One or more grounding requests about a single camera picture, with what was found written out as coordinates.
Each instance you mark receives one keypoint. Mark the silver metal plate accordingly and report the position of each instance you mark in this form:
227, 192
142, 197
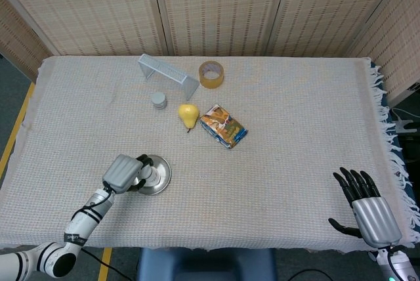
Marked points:
164, 171

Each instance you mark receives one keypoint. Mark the beige waffle tablecloth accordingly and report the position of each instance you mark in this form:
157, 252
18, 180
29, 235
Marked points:
279, 163

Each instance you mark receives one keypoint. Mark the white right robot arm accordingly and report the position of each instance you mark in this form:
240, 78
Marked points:
397, 266

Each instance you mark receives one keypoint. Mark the orange blue snack packet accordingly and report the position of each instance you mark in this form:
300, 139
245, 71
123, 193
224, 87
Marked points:
223, 126

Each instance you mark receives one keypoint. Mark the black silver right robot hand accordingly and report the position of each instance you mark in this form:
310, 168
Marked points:
375, 220

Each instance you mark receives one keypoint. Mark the woven bamboo folding screen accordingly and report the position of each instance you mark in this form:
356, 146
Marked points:
210, 8

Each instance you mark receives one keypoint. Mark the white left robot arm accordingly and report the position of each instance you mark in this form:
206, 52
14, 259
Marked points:
82, 225

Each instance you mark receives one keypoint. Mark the yellow pear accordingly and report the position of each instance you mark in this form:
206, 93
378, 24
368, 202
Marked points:
188, 114

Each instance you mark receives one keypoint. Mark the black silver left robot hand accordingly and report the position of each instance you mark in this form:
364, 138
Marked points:
119, 172

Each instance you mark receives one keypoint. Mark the white metal mesh stand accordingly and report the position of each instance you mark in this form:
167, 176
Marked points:
170, 75

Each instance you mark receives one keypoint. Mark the white paper cup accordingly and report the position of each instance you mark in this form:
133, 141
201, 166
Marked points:
151, 174

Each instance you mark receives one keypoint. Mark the yellowish packing tape roll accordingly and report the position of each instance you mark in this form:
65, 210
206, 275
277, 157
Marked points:
211, 80

